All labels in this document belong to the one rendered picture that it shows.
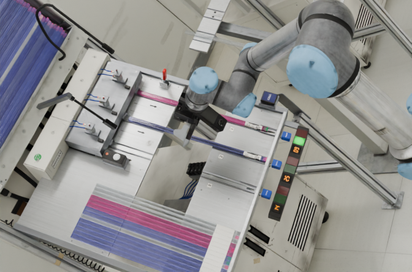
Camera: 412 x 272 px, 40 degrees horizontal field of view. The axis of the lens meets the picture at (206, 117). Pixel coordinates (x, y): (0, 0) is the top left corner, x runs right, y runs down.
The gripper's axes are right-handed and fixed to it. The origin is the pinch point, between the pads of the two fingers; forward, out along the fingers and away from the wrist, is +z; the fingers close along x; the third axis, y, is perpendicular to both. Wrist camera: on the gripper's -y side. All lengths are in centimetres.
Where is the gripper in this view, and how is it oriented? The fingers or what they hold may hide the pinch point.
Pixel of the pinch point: (194, 128)
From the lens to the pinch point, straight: 186.7
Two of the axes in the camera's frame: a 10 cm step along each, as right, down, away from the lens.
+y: -9.2, -3.9, 0.0
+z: -1.6, 3.9, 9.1
